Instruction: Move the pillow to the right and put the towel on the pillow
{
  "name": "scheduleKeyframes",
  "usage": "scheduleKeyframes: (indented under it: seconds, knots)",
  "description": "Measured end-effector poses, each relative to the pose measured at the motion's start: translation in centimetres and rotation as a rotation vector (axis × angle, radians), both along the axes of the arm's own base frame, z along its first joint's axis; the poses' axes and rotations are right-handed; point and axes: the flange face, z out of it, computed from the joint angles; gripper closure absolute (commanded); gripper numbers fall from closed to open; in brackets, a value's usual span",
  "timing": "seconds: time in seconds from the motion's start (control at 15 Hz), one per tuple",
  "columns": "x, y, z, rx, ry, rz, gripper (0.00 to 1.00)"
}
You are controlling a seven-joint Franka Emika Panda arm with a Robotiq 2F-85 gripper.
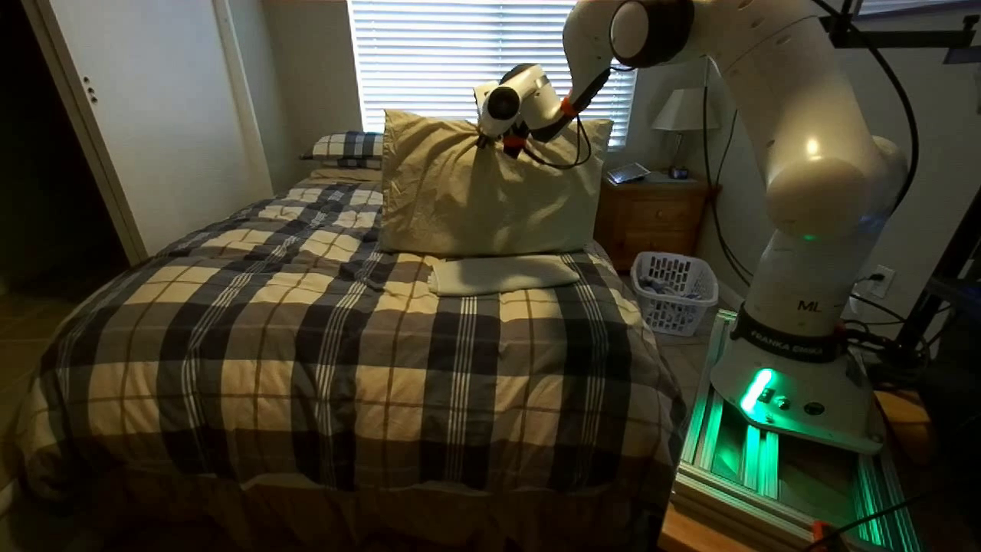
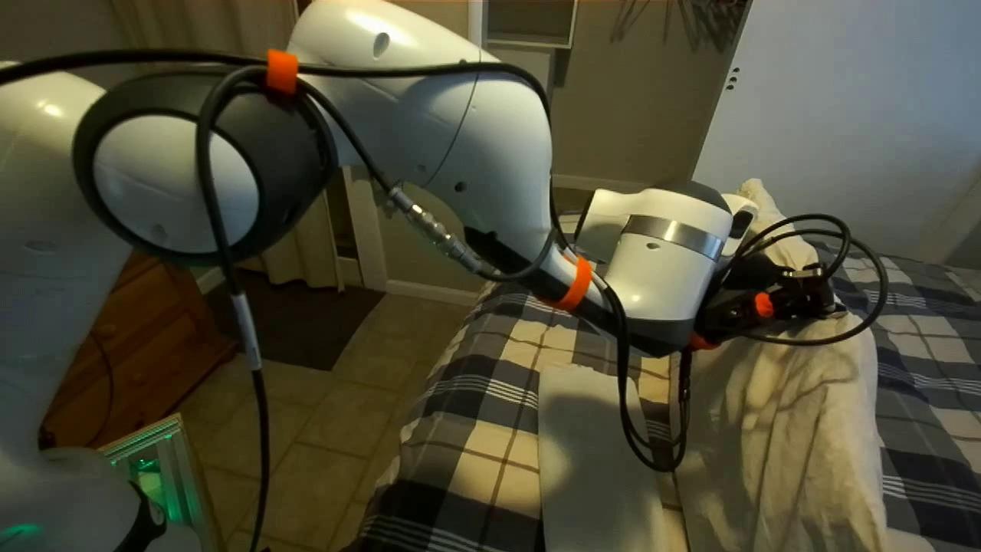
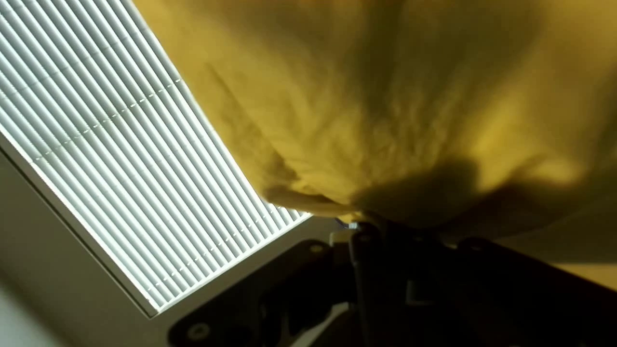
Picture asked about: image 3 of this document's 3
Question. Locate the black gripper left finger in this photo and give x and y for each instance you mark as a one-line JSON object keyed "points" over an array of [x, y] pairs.
{"points": [[290, 301]]}

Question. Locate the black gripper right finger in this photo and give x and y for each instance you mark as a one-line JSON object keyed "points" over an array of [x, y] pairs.
{"points": [[488, 301]]}

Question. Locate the cream blanket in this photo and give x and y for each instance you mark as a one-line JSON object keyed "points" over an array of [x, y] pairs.
{"points": [[417, 97]]}

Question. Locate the white window blinds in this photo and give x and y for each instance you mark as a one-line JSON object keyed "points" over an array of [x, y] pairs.
{"points": [[97, 128]]}

